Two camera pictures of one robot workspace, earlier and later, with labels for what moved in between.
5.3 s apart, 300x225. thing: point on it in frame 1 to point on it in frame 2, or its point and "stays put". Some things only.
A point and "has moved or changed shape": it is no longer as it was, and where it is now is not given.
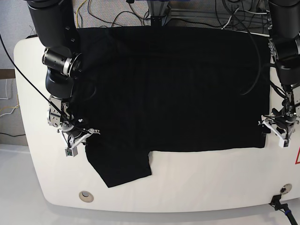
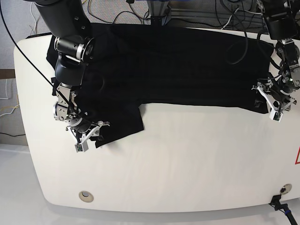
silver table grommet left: (86, 196) stays put
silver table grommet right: (286, 188) stays put
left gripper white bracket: (71, 150) to (82, 146)
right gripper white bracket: (283, 142) to (275, 114)
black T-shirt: (146, 89) has moved or changed shape
